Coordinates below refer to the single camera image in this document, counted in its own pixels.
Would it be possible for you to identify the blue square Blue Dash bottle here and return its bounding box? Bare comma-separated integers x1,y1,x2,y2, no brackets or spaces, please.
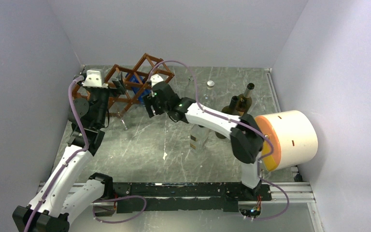
125,72,152,104

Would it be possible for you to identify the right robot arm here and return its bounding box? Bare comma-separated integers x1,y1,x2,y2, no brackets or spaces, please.
143,81,264,200

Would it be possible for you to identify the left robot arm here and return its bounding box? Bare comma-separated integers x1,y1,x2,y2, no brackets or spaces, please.
12,69,117,232

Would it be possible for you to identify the brown wooden wine rack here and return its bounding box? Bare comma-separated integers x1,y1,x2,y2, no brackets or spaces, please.
71,53,175,118

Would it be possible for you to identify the clear open glass bottle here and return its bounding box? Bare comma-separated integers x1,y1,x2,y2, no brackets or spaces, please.
184,76,196,99

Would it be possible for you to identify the clear bottle with silver cap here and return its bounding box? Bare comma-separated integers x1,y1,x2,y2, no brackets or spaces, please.
200,80,217,109

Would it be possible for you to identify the dark green wine bottle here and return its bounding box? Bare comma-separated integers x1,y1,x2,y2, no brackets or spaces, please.
221,96,239,116

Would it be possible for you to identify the olive wine bottle black top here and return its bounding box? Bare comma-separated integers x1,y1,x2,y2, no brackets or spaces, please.
236,83,255,116

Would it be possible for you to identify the white cylinder with orange lid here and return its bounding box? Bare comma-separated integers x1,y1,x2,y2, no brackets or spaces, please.
255,110,318,172

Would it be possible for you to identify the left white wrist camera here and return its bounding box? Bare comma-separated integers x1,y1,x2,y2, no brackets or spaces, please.
82,69,107,88

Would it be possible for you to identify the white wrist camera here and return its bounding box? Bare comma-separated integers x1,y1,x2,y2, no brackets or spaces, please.
82,69,107,88
150,74,164,87

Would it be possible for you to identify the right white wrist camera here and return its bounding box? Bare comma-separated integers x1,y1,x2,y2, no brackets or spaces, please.
150,74,164,87

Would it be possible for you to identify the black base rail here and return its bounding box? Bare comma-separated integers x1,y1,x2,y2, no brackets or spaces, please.
98,177,272,213

